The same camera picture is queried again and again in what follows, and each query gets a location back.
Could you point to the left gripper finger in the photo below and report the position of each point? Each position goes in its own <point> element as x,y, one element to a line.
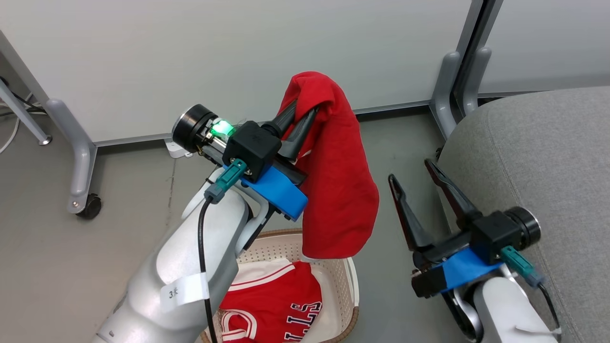
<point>287,118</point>
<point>299,133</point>

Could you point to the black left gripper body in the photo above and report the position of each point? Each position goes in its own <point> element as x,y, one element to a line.
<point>195,126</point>

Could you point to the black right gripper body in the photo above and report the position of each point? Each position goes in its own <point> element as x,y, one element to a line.
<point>429,276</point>

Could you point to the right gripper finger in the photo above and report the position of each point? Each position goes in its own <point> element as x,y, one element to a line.
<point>411,224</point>
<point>455,200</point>

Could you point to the plain red garment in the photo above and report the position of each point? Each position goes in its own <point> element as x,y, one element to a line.
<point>333,190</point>

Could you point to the red white basketball jersey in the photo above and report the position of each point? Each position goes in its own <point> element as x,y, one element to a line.
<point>271,305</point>

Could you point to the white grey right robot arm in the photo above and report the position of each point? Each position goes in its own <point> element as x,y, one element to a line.
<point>505,309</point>

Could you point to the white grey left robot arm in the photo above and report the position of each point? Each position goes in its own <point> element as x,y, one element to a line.
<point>176,267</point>

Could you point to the cream perforated laundry basket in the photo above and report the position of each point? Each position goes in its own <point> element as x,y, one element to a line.
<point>340,305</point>

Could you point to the wide white partition panel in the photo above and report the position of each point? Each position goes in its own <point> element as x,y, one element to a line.
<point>214,52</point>

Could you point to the grey fabric sofa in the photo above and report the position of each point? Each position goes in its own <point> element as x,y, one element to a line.
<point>548,157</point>

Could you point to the grey partition foot with caster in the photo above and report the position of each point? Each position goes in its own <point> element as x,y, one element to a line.
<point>78,152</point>

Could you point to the black caster wheel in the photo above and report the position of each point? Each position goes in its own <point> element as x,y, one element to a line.
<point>89,207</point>

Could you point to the narrow white partition panel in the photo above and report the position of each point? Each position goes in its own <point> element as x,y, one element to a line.
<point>548,43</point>

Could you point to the blue right camera mount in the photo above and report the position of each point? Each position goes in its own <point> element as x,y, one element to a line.
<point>464,269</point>

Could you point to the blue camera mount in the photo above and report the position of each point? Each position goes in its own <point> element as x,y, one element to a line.
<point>281,193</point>
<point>464,269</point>

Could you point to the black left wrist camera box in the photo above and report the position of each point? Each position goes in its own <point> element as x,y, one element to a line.
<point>252,147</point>

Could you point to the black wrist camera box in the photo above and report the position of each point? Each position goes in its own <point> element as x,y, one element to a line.
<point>252,147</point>
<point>495,236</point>

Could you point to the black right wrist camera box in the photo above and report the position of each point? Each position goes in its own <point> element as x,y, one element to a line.
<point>495,236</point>

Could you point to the blue left camera mount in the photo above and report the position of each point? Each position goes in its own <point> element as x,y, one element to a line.
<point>281,193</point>

